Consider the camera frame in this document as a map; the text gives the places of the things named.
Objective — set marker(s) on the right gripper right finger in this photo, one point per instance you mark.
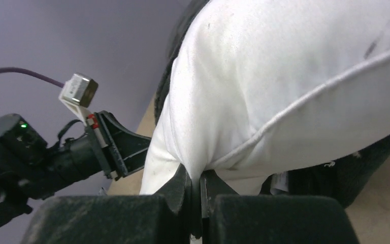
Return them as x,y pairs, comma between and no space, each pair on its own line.
231,218

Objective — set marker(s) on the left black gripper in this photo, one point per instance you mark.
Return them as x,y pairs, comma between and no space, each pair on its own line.
74,159

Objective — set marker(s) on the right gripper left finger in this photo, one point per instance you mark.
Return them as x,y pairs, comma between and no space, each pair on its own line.
158,218

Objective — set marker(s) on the black floral pillowcase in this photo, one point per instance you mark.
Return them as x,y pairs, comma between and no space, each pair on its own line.
342,179

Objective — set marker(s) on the white pillow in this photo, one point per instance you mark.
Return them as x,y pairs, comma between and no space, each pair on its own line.
264,87

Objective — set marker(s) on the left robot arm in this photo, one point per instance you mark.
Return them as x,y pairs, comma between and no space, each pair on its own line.
29,169

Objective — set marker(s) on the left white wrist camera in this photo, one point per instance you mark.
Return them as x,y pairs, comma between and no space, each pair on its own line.
77,94

